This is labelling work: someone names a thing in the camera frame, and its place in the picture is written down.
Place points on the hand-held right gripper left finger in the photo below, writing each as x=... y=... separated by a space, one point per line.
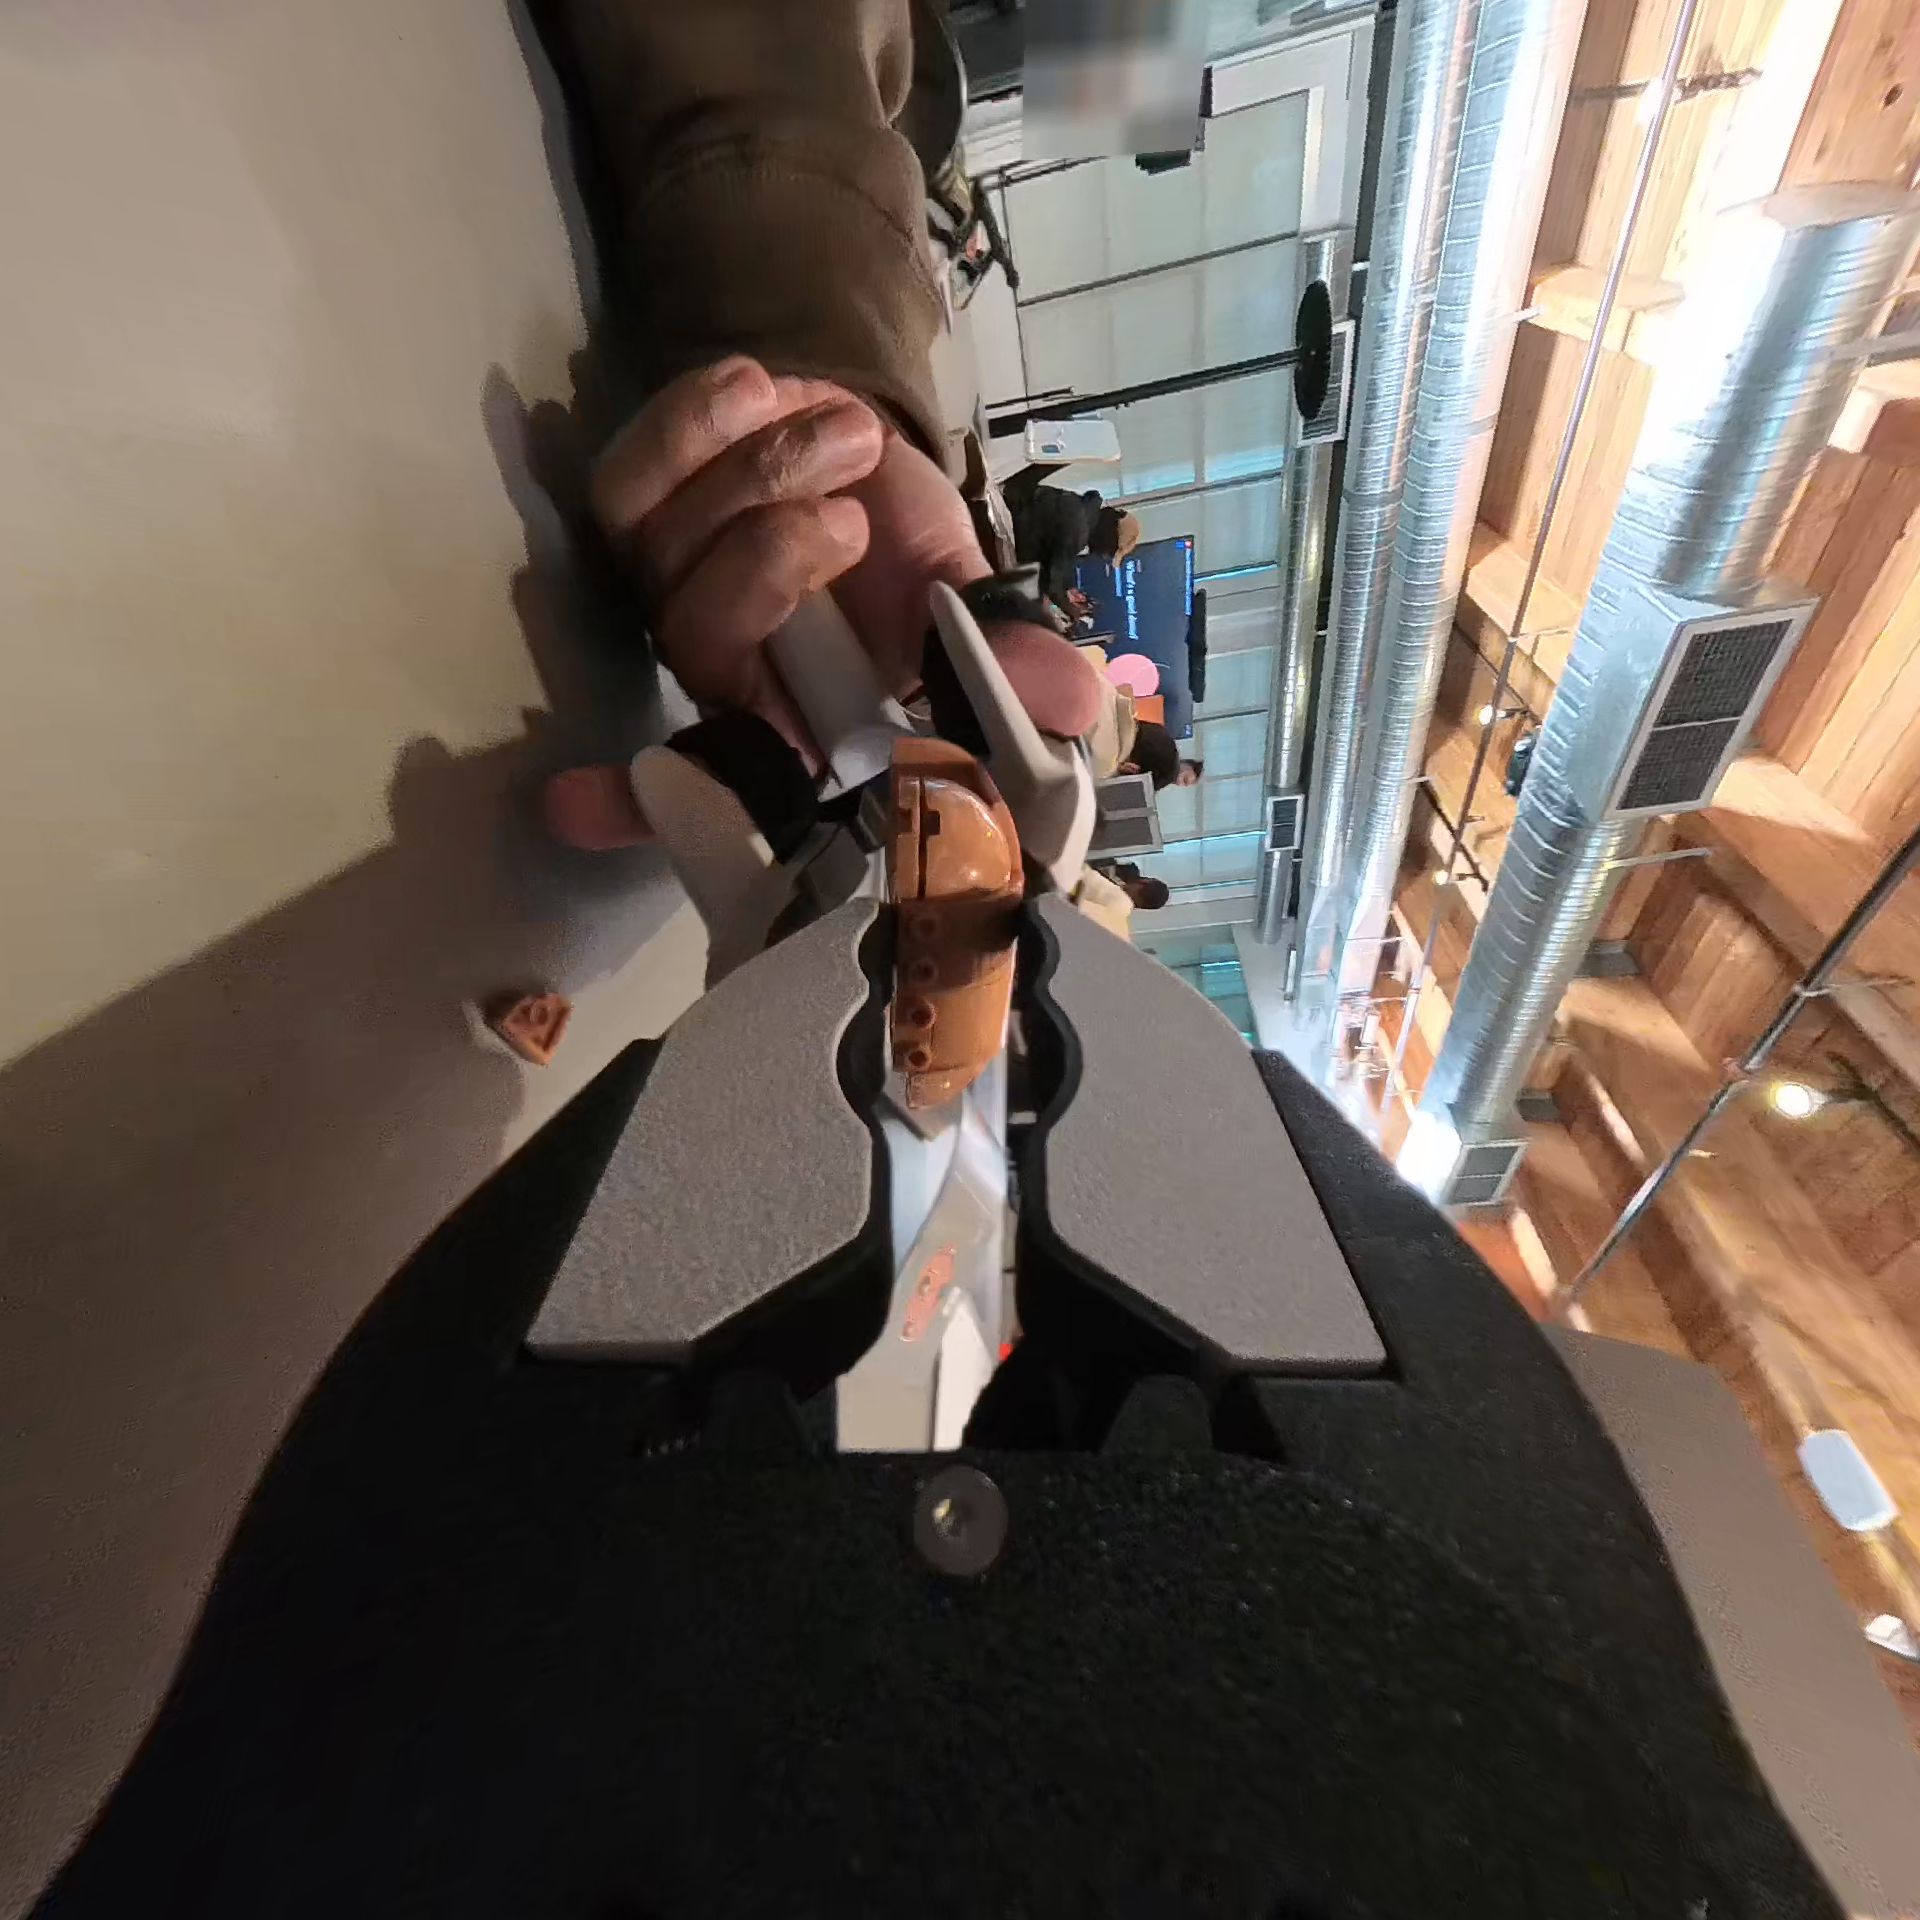
x=705 y=1201

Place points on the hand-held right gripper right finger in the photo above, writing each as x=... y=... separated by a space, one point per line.
x=1200 y=1214

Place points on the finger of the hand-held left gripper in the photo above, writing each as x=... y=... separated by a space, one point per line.
x=1050 y=810

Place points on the brown rounded lego assembly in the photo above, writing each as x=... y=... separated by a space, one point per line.
x=954 y=961

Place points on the person's left forearm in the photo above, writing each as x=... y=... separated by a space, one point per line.
x=750 y=182

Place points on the small brown lego wedge piece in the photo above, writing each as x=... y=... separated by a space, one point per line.
x=536 y=1027

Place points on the person's left hand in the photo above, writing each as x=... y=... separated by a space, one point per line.
x=750 y=494

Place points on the white box device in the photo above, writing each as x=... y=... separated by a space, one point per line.
x=1073 y=443

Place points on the black ceiling pole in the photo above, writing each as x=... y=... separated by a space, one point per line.
x=1172 y=379

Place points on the wall screen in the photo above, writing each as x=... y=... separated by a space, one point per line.
x=1154 y=630

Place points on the silver air duct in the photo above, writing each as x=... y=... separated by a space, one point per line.
x=1681 y=494
x=1396 y=452

